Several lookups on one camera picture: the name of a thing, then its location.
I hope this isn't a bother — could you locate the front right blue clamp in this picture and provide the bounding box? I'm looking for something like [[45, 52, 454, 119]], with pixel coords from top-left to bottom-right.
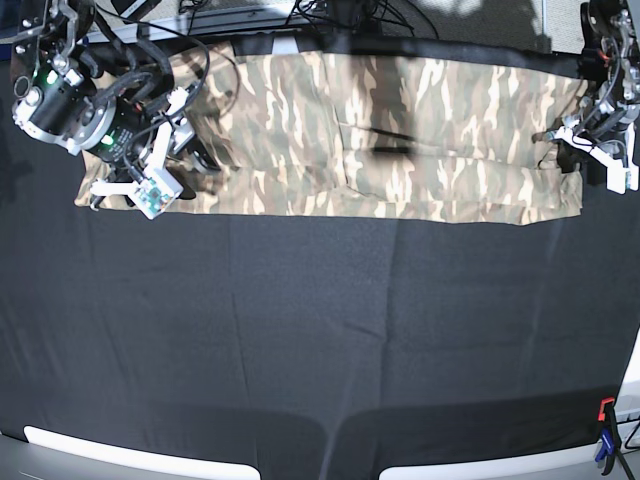
[[595, 397, 621, 476]]

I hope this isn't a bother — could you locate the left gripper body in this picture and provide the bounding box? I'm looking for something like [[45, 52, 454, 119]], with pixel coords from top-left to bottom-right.
[[547, 97, 639, 165]]

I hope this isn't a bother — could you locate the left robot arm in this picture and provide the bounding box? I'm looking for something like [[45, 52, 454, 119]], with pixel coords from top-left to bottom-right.
[[531, 1, 639, 194]]

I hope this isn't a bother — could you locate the black cable bundle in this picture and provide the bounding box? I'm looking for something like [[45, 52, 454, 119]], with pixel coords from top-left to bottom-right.
[[179, 0, 441, 39]]

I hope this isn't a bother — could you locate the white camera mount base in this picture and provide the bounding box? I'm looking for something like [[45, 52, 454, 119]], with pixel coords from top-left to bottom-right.
[[271, 35, 299, 55]]

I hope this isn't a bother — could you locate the camouflage t-shirt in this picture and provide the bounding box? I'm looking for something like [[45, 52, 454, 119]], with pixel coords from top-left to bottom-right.
[[73, 42, 589, 226]]

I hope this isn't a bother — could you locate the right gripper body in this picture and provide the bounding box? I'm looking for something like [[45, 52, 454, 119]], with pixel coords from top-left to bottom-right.
[[104, 89, 220, 199]]

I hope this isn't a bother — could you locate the black table cloth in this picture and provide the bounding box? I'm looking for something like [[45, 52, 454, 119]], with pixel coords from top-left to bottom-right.
[[0, 30, 640, 480]]

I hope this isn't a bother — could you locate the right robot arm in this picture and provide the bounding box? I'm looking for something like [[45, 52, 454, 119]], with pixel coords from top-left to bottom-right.
[[10, 1, 219, 219]]

